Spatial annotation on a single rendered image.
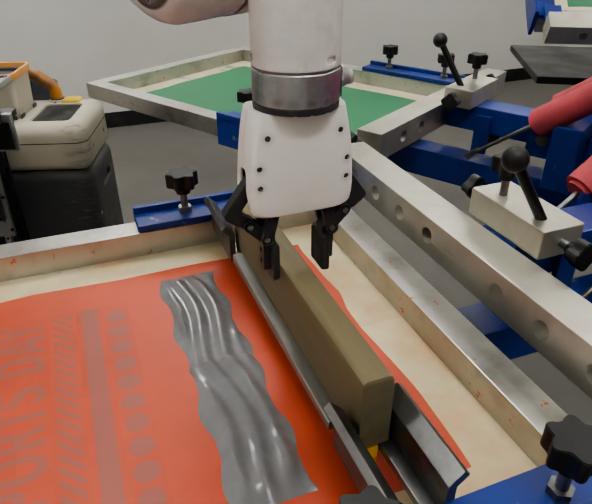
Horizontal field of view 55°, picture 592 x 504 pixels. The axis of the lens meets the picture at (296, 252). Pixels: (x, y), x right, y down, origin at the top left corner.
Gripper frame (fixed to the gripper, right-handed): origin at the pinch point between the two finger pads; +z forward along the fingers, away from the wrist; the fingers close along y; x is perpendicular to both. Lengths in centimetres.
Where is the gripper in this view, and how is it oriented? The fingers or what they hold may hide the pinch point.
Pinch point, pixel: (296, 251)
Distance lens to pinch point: 56.9
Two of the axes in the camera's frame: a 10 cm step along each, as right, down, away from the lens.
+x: 3.6, 4.8, -8.0
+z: 0.0, 8.6, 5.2
